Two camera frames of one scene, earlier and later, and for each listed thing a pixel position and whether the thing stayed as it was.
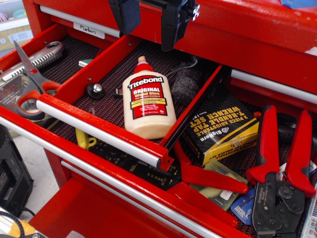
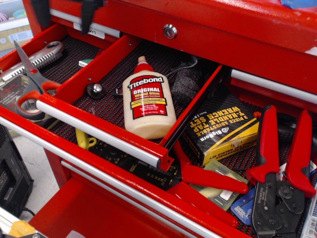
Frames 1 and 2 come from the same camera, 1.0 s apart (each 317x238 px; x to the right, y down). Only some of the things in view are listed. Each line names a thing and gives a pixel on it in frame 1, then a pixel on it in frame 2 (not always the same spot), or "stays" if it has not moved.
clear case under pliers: x=223 y=198 stays
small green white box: x=84 y=62 stays
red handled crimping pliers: x=277 y=200 stays
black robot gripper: x=175 y=14 to x=88 y=7
